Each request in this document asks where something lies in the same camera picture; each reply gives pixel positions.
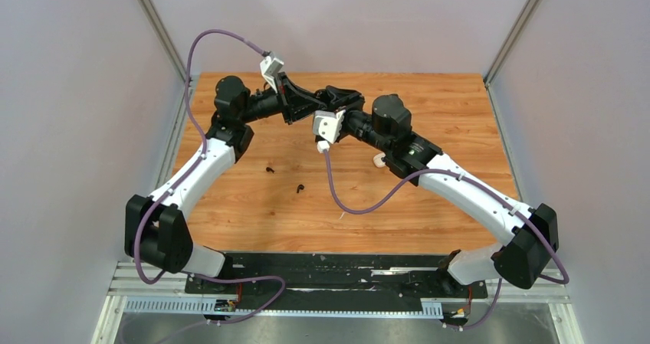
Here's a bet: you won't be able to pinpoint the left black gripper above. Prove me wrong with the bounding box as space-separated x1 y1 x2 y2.
240 73 327 126

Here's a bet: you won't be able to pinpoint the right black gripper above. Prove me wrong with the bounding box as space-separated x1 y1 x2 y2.
323 90 391 155

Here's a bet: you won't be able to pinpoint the white earbud charging case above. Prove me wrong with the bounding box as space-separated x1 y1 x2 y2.
373 152 386 168

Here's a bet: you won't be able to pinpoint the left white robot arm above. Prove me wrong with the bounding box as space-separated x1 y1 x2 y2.
125 73 332 293

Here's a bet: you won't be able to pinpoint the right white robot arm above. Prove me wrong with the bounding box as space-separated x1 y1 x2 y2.
313 93 559 296

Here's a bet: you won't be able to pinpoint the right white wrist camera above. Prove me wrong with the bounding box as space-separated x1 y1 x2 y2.
312 110 346 153

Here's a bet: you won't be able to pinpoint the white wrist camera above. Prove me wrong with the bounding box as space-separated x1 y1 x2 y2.
259 51 284 93
312 110 346 153

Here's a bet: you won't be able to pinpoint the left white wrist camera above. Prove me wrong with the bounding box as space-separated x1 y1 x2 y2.
259 51 284 93

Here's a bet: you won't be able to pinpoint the right aluminium frame post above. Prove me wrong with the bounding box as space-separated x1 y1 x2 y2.
483 0 542 88

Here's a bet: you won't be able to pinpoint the aluminium frame post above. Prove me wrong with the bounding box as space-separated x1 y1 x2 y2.
483 0 542 88
137 0 192 83

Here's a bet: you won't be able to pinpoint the left aluminium frame post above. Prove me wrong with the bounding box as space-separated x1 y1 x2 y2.
137 0 192 83

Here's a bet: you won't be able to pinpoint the white slotted cable duct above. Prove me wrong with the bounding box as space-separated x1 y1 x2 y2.
123 299 444 319

